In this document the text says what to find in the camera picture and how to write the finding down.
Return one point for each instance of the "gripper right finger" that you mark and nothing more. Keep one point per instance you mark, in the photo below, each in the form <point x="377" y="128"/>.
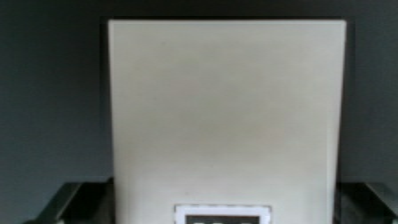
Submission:
<point x="364" y="203"/>

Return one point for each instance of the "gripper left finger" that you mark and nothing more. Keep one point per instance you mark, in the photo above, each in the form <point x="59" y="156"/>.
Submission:
<point x="82" y="205"/>

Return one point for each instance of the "white cabinet top block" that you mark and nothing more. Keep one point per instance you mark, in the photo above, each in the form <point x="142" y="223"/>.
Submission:
<point x="226" y="104"/>

